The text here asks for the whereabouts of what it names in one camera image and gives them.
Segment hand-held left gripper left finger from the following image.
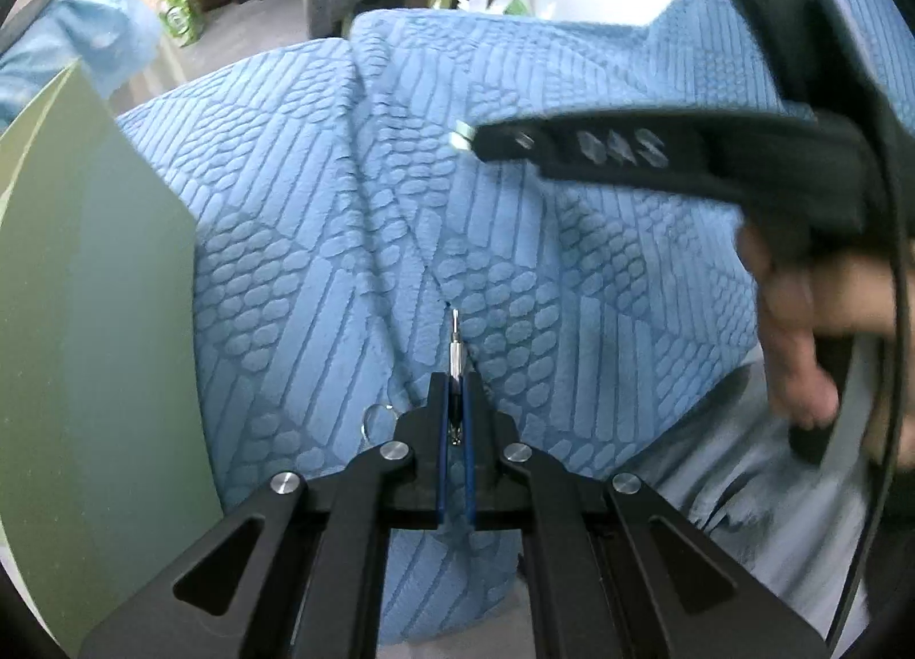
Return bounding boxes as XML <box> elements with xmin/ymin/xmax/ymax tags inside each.
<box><xmin>78</xmin><ymin>373</ymin><xmax>453</xmax><ymax>659</ymax></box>

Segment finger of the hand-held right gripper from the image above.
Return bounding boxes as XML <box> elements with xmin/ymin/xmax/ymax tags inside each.
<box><xmin>472</xmin><ymin>107</ymin><xmax>748</xmax><ymax>204</ymax></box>

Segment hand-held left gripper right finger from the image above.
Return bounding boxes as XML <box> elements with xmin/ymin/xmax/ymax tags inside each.
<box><xmin>461</xmin><ymin>373</ymin><xmax>826</xmax><ymax>659</ymax></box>

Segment person's right hand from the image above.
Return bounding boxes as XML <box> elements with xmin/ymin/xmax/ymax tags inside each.
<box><xmin>736</xmin><ymin>223</ymin><xmax>915</xmax><ymax>432</ymax></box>

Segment grey trousers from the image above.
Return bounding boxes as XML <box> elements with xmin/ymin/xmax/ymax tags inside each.
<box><xmin>515</xmin><ymin>344</ymin><xmax>888</xmax><ymax>659</ymax></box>

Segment blue textured blanket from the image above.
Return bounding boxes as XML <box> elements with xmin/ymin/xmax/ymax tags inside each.
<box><xmin>114</xmin><ymin>0</ymin><xmax>888</xmax><ymax>647</ymax></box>

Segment green flat board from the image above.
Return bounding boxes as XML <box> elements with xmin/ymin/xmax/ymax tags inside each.
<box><xmin>0</xmin><ymin>58</ymin><xmax>227</xmax><ymax>654</ymax></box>

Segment green patterned bag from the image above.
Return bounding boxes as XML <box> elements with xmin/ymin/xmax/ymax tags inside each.
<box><xmin>150</xmin><ymin>0</ymin><xmax>205</xmax><ymax>49</ymax></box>

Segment blue cloth bundle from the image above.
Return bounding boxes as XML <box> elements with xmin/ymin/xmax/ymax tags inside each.
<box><xmin>0</xmin><ymin>0</ymin><xmax>162</xmax><ymax>131</ymax></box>

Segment small silver ring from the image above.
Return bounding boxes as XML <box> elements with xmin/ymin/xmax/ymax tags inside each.
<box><xmin>361</xmin><ymin>403</ymin><xmax>399</xmax><ymax>444</ymax></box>

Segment black cable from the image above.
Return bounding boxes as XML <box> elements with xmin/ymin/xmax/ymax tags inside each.
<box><xmin>822</xmin><ymin>122</ymin><xmax>906</xmax><ymax>659</ymax></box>

